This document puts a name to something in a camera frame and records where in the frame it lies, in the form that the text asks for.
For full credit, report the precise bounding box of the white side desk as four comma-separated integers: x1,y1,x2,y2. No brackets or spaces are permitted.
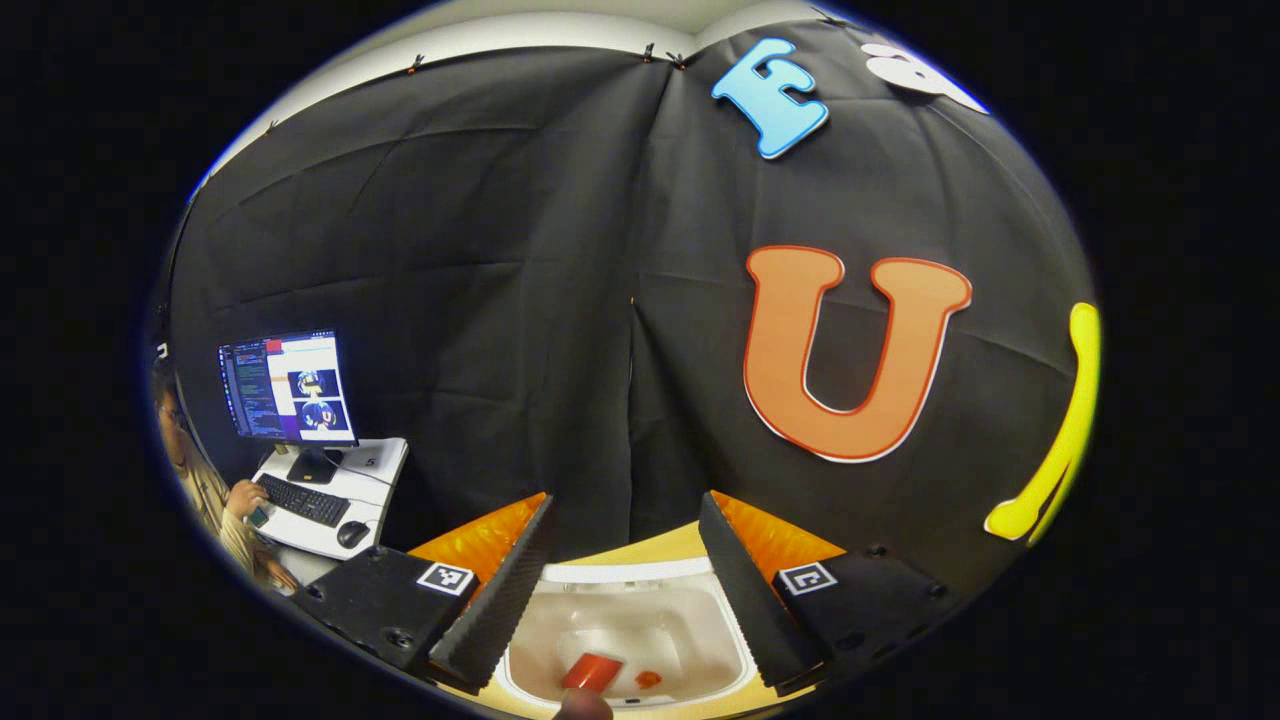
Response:
248,436,410,562

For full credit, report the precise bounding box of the black keyboard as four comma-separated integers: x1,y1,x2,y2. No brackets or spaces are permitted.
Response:
254,472,352,529

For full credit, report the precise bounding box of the wooden desktop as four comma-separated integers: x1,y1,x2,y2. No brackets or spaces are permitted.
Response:
440,520,813,720

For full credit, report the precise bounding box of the computer monitor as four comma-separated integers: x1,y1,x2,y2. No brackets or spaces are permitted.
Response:
217,329,360,487

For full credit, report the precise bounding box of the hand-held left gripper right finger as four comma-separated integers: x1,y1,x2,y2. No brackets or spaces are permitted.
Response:
697,489,969,699

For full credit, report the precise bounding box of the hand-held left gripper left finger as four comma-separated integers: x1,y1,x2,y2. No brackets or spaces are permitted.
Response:
288,491,558,691

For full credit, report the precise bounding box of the white desktop garbage bin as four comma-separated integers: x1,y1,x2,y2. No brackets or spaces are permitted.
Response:
504,558,757,712

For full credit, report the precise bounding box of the red pop can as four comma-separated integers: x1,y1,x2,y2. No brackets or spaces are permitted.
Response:
560,652,625,694

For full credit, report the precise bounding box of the black backdrop cloth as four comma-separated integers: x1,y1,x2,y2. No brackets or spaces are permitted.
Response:
165,15,1101,601

